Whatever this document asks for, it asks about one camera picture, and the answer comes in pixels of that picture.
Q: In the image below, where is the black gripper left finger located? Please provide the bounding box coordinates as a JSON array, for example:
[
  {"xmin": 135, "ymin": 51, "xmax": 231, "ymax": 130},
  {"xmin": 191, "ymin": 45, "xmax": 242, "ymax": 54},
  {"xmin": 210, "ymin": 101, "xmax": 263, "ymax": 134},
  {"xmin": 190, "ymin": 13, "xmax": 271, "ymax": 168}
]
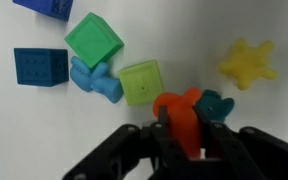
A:
[{"xmin": 62, "ymin": 105, "xmax": 198, "ymax": 180}]

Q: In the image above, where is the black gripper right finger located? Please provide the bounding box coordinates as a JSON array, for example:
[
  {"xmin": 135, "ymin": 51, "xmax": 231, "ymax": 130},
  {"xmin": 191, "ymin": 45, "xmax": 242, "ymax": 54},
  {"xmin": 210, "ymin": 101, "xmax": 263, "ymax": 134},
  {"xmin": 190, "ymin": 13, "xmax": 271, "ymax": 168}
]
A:
[{"xmin": 193, "ymin": 105, "xmax": 288, "ymax": 180}]

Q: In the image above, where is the orange rubber toy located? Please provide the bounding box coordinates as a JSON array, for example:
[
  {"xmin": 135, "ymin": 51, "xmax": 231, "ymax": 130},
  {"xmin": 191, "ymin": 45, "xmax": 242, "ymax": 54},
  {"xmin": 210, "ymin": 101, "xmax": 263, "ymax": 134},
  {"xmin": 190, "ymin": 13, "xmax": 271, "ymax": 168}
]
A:
[{"xmin": 152, "ymin": 87, "xmax": 204, "ymax": 160}]

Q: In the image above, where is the teal rubber toy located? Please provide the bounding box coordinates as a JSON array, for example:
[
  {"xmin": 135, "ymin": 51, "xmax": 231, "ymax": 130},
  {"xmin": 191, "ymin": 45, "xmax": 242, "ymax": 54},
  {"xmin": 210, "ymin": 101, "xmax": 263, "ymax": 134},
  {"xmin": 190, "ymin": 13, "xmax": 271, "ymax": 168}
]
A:
[{"xmin": 194, "ymin": 89, "xmax": 236, "ymax": 123}]

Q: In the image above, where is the light blue rubber toy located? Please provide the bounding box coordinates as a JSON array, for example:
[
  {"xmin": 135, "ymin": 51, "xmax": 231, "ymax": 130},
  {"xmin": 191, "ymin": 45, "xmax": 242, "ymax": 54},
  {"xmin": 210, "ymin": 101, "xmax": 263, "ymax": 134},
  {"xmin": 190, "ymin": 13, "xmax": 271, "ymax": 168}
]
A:
[{"xmin": 69, "ymin": 55, "xmax": 124, "ymax": 104}]

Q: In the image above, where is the yellow star rubber toy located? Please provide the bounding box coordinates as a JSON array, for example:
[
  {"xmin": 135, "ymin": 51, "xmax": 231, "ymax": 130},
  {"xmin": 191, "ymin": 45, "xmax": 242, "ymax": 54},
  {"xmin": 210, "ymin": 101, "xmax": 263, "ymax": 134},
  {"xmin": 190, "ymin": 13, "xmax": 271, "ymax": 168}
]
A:
[{"xmin": 218, "ymin": 38, "xmax": 279, "ymax": 91}]

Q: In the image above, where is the lime green soft block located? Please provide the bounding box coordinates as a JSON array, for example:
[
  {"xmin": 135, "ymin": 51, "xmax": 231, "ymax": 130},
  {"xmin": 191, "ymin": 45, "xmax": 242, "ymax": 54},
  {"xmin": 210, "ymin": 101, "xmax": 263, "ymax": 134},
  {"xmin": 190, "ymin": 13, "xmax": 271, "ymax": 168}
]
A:
[{"xmin": 117, "ymin": 59, "xmax": 166, "ymax": 107}]

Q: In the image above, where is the teal blue soft block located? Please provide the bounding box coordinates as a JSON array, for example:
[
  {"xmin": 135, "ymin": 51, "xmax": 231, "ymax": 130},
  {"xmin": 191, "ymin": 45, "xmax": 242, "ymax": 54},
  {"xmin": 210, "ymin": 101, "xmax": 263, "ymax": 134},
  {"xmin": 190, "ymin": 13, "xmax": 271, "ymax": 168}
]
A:
[{"xmin": 13, "ymin": 48, "xmax": 70, "ymax": 88}]

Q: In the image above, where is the dark blue soft block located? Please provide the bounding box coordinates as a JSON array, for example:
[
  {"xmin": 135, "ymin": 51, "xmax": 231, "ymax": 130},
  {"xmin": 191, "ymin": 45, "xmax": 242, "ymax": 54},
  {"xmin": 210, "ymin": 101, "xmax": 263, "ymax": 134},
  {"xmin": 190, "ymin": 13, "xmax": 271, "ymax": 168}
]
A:
[{"xmin": 12, "ymin": 0, "xmax": 74, "ymax": 22}]

